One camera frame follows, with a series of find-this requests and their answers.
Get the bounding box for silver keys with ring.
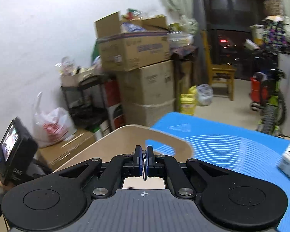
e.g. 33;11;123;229
142;150;147;181

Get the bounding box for beige plastic storage bin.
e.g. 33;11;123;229
50;124;193;190

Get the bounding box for cardboard box on floor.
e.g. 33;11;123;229
36;129;96;171

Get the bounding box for white red plastic bag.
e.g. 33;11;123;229
32;92;77;148

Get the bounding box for yellow detergent jug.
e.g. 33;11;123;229
180;85;197;116

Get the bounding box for black metal shelf cart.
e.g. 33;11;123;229
61;75;109;131

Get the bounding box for large cardboard box stack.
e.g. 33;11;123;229
117;60;175;127

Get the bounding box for grey plastic bag floor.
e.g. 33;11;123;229
196;84;214;106

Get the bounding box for blue silicone baking mat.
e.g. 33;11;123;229
152;112;290;231

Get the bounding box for wooden chair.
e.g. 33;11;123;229
200;30;236;101

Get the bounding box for open cardboard box top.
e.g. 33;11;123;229
95;12;170;72

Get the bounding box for red bucket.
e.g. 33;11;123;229
250;72;268;112

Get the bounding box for green black bicycle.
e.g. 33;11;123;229
245;39;287;138

